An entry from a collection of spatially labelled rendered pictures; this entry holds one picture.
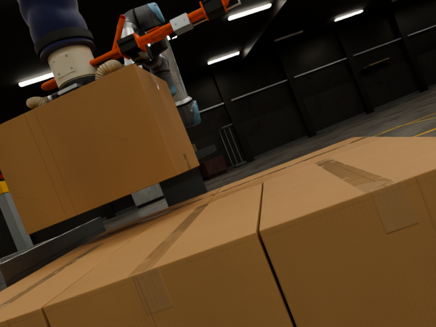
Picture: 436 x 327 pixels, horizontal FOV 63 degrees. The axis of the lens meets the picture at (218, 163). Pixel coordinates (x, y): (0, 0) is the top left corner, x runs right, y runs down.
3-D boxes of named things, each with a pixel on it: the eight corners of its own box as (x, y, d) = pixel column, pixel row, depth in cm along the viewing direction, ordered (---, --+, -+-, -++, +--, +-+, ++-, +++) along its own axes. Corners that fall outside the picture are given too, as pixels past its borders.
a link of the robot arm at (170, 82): (157, 103, 174) (149, 79, 174) (179, 96, 174) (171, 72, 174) (153, 100, 165) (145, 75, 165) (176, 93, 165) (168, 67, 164)
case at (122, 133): (26, 235, 127) (-16, 131, 126) (83, 211, 166) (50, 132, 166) (178, 174, 118) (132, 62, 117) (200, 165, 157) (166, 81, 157)
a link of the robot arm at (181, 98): (177, 128, 233) (133, 9, 205) (202, 119, 233) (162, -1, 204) (177, 134, 219) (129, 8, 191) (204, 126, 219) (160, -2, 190)
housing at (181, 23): (173, 31, 132) (169, 19, 132) (178, 36, 138) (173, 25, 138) (190, 23, 131) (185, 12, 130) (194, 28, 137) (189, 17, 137)
